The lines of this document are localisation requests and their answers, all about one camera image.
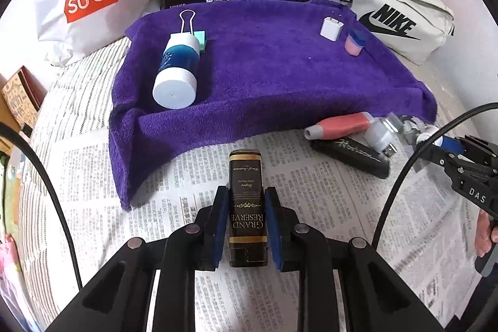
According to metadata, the person right hand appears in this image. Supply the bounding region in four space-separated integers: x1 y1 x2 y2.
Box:
474 210 498 258

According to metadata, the white blue cylinder bottle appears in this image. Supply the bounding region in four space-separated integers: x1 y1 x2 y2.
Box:
152 33 200 110

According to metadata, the newspaper sheet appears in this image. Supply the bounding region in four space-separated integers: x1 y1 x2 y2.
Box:
46 131 479 331

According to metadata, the white USB night light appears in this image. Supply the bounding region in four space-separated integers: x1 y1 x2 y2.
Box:
364 118 397 157

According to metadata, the clear plastic cup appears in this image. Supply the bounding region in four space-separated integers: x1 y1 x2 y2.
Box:
387 113 439 147

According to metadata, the pink grey handle tool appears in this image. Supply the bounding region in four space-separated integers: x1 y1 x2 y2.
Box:
304 112 375 141

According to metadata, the black cable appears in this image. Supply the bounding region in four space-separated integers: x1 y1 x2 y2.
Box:
0 121 84 292

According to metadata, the black gold Grand Reserve tube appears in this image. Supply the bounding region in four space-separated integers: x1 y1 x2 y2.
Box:
228 149 268 268

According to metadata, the pink jar blue lid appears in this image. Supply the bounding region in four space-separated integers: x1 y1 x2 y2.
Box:
344 29 366 56

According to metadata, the green binder clip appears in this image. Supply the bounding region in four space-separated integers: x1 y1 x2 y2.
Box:
179 9 208 53

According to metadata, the black Horizon case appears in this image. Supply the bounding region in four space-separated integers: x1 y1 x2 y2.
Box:
310 137 390 180

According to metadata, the brown patterned book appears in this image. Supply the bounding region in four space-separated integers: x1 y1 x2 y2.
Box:
2 66 46 129

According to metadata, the purple towel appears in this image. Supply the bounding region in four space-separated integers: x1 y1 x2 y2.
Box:
109 0 437 210

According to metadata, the white USB charger plug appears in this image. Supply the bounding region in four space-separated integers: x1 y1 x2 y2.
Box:
320 17 344 42

